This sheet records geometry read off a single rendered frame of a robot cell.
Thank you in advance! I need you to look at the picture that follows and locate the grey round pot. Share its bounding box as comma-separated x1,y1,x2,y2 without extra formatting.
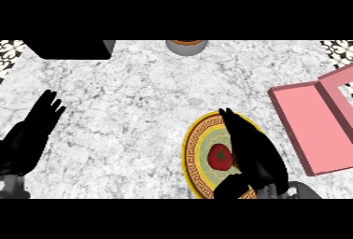
164,39,210,57

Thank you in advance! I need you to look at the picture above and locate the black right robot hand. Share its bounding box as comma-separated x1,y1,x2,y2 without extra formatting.
213,107,291,200

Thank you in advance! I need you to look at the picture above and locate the pink cardboard box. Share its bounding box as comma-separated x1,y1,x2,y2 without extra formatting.
267,62,353,177

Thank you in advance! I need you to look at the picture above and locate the black appliance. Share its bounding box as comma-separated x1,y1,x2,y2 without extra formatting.
21,39,117,61

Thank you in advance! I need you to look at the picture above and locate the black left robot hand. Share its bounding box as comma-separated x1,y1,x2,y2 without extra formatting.
0,89,68,177

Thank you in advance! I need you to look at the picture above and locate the red tomato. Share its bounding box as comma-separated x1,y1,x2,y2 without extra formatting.
205,143,238,172

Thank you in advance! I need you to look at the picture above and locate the gold patterned plate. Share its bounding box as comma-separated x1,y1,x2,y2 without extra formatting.
180,111,273,200

